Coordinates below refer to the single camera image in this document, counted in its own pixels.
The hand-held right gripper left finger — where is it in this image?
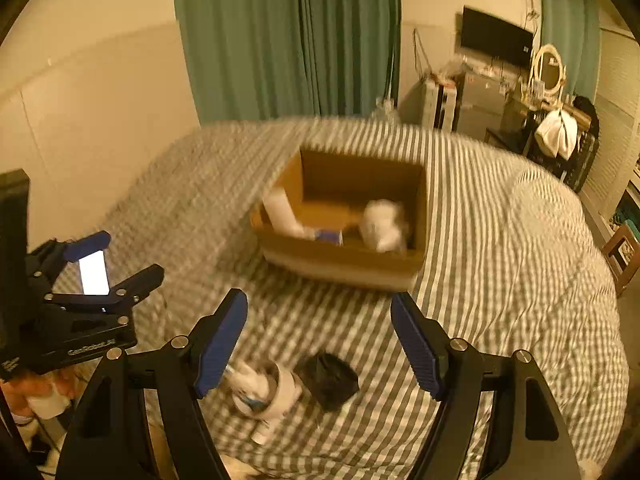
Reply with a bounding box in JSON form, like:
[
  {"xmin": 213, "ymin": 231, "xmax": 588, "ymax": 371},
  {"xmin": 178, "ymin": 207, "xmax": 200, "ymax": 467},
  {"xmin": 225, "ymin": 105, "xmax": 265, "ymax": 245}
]
[{"xmin": 55, "ymin": 287, "xmax": 249, "ymax": 480}]

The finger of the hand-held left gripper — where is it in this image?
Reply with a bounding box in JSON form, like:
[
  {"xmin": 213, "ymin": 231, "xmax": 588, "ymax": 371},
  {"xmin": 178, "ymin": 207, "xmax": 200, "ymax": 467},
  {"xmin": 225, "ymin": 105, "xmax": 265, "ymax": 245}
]
[
  {"xmin": 29, "ymin": 230, "xmax": 112, "ymax": 281},
  {"xmin": 44, "ymin": 263, "xmax": 166, "ymax": 314}
]

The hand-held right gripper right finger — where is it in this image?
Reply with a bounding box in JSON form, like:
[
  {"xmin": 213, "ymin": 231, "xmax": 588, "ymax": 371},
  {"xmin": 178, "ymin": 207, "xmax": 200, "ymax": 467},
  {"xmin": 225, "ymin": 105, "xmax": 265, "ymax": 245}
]
[{"xmin": 390, "ymin": 291, "xmax": 583, "ymax": 480}]

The white card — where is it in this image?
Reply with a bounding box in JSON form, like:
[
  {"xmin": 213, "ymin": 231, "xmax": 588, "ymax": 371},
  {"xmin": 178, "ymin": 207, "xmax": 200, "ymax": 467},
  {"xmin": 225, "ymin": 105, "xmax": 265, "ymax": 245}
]
[{"xmin": 79, "ymin": 251, "xmax": 111, "ymax": 296}]

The brown cardboard box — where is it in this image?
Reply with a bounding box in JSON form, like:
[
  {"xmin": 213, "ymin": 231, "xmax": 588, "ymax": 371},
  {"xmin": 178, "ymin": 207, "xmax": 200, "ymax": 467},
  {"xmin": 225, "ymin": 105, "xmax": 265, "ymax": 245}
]
[{"xmin": 249, "ymin": 145, "xmax": 430, "ymax": 294}]

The person's left hand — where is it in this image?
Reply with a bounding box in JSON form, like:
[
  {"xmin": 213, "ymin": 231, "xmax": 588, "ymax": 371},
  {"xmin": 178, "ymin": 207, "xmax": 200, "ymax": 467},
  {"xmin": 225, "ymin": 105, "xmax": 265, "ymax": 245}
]
[{"xmin": 0, "ymin": 373, "xmax": 76, "ymax": 426}]

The black crumpled sock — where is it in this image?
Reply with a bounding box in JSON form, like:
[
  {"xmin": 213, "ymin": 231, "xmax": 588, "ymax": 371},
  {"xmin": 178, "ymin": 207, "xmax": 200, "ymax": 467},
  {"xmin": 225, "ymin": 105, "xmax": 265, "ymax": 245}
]
[{"xmin": 293, "ymin": 351, "xmax": 360, "ymax": 414}]

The white crumpled cloth in box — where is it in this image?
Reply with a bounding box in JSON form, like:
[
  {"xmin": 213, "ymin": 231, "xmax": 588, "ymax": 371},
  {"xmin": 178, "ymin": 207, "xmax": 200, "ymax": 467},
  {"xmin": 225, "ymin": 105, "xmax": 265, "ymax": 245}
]
[{"xmin": 360, "ymin": 198, "xmax": 414, "ymax": 254}]

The white plastic bottle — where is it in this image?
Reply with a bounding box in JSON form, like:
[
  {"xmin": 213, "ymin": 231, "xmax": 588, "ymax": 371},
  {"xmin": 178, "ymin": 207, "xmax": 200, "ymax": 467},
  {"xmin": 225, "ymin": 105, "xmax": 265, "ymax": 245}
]
[{"xmin": 262, "ymin": 187, "xmax": 319, "ymax": 241}]

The wooden stool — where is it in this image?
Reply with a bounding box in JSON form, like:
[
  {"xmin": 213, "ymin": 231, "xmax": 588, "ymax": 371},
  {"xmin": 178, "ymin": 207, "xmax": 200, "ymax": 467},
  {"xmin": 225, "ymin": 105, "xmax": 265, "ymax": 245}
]
[{"xmin": 602, "ymin": 223, "xmax": 640, "ymax": 299}]

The white storage rack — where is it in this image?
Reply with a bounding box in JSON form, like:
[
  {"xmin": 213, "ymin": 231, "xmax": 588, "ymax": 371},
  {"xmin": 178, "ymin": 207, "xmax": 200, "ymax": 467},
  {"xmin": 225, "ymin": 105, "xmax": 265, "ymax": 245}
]
[{"xmin": 419, "ymin": 77, "xmax": 461, "ymax": 134}]

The grey small refrigerator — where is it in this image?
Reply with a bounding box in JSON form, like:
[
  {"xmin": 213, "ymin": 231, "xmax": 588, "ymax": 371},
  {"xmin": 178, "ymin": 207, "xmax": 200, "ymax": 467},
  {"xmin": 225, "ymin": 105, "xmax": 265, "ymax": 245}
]
[{"xmin": 452, "ymin": 67, "xmax": 521, "ymax": 144}]

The black chair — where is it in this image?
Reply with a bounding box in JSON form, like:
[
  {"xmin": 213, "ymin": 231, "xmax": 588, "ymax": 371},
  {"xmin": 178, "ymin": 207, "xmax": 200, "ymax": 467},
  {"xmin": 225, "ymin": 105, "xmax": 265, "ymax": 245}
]
[{"xmin": 522, "ymin": 96, "xmax": 601, "ymax": 194}]

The white towel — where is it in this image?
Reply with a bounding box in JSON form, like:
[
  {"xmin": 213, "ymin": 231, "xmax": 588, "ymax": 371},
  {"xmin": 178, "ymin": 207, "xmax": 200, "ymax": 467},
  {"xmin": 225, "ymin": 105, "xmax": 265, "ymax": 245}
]
[{"xmin": 534, "ymin": 108, "xmax": 580, "ymax": 159}]

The wide green curtain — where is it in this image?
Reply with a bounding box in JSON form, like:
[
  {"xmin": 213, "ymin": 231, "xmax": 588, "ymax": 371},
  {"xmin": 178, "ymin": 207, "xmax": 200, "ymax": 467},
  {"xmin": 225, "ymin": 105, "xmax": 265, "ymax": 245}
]
[{"xmin": 171, "ymin": 0, "xmax": 404, "ymax": 129}]

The oval white-framed mirror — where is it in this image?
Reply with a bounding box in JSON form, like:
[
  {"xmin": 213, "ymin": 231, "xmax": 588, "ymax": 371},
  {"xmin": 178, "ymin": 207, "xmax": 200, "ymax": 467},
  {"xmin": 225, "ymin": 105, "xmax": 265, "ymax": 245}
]
[{"xmin": 528, "ymin": 43, "xmax": 569, "ymax": 99}]

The narrow green curtain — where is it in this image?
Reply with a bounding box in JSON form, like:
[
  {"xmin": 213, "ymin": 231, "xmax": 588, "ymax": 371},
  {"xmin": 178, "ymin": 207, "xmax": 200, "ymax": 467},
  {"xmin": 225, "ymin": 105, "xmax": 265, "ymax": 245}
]
[{"xmin": 537, "ymin": 0, "xmax": 601, "ymax": 105}]

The black wall television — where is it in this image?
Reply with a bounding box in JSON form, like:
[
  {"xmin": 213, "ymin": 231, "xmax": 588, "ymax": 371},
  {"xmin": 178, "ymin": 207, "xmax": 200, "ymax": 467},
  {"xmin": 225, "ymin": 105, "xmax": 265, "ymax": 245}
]
[{"xmin": 459, "ymin": 4, "xmax": 535, "ymax": 69}]

